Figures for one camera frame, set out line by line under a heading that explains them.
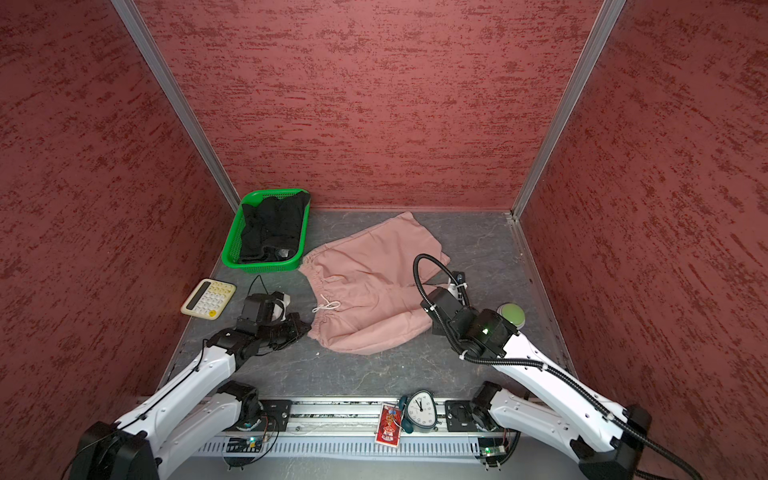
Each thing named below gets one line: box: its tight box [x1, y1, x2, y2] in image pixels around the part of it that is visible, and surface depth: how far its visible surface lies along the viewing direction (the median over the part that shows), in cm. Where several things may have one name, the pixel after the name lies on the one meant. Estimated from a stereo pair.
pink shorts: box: [299, 211, 450, 355], surface depth 97 cm
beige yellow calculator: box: [181, 278, 237, 320], surface depth 95 cm
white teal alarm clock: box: [398, 389, 439, 434], surface depth 73 cm
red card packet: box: [375, 403, 403, 448], surface depth 72 cm
